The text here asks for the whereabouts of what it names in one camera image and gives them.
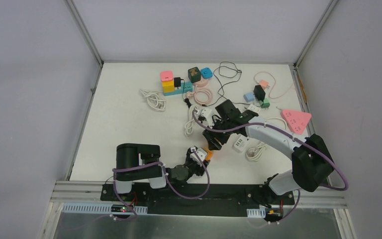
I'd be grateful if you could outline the black power adapter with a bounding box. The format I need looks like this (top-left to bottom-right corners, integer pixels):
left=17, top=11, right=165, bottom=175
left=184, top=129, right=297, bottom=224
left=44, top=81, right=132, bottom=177
left=253, top=85, right=266, bottom=102

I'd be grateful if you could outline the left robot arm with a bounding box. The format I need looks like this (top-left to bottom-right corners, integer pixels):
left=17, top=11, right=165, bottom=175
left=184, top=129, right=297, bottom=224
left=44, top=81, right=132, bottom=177
left=112, top=143, right=212, bottom=201

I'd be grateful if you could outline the white power strip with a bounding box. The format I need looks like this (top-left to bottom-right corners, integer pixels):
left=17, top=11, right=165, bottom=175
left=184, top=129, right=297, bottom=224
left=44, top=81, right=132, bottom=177
left=232, top=135, right=249, bottom=153

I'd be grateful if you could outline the dark green cube socket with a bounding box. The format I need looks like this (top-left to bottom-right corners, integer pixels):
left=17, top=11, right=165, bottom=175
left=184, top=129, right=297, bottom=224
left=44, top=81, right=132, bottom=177
left=188, top=67, right=201, bottom=84

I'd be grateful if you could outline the teal power strip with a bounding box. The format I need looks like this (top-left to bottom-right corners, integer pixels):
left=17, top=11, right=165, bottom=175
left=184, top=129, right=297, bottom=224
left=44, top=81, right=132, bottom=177
left=163, top=82, right=193, bottom=96

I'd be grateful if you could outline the pink triangular power strip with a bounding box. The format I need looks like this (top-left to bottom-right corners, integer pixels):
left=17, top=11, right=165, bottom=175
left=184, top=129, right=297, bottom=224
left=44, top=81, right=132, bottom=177
left=281, top=109, right=311, bottom=135

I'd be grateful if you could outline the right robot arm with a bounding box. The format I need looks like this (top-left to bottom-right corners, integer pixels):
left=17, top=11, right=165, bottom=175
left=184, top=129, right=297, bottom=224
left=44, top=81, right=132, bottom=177
left=193, top=100, right=335, bottom=204

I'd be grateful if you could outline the salmon pink charger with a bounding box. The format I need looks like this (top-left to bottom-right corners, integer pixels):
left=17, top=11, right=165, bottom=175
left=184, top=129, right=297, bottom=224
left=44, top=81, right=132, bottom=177
left=259, top=80, right=270, bottom=90

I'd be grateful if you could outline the light blue charger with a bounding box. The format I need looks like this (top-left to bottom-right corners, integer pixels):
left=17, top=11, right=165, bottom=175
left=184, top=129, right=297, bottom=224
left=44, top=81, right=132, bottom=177
left=243, top=92, right=255, bottom=103

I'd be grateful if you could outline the yellow cube socket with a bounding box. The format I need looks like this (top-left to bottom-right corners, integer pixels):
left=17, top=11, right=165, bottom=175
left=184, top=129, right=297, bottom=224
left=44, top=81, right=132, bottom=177
left=161, top=80, right=175, bottom=94

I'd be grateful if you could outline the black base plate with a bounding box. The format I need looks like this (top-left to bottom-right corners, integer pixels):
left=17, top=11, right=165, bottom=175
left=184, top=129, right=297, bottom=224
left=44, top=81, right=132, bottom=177
left=100, top=182, right=295, bottom=217

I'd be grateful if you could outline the orange power strip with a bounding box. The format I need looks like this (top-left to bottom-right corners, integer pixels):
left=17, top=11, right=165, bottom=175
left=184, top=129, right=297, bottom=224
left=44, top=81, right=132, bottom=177
left=203, top=143, right=213, bottom=161

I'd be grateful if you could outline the white bundled cable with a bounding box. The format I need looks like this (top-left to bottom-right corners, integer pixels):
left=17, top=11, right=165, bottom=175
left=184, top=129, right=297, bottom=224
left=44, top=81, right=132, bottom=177
left=139, top=88, right=167, bottom=112

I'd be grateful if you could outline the thin pink cable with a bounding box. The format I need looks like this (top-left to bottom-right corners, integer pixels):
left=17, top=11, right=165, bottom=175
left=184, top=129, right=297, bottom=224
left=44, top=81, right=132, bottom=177
left=253, top=71, right=295, bottom=100

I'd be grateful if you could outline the pink coiled cable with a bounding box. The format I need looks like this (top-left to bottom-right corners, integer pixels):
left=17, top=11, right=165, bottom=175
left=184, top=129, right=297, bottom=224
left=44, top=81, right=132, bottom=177
left=185, top=88, right=214, bottom=106

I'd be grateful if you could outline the green charger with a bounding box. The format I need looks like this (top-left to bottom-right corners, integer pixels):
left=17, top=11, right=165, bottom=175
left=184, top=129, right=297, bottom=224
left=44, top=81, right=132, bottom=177
left=259, top=98, right=271, bottom=109

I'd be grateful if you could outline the pink cube socket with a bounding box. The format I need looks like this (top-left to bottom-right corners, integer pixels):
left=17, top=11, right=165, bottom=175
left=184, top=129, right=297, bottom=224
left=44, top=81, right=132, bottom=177
left=160, top=71, right=174, bottom=82

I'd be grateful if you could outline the white cube plug adapter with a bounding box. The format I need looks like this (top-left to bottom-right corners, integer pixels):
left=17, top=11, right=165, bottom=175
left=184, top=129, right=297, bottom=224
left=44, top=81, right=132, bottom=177
left=247, top=104, right=261, bottom=116

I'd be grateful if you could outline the blue cube socket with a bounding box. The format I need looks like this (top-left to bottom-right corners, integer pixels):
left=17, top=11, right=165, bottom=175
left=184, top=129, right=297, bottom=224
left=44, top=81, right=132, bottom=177
left=200, top=67, right=213, bottom=79

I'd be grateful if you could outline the round pink socket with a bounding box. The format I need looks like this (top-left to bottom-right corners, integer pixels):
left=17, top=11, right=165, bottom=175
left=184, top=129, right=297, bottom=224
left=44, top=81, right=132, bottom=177
left=193, top=78, right=209, bottom=88

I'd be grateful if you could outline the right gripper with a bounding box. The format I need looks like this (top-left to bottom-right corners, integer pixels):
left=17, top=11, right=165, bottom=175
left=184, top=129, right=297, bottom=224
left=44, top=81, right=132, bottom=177
left=202, top=117, right=232, bottom=151

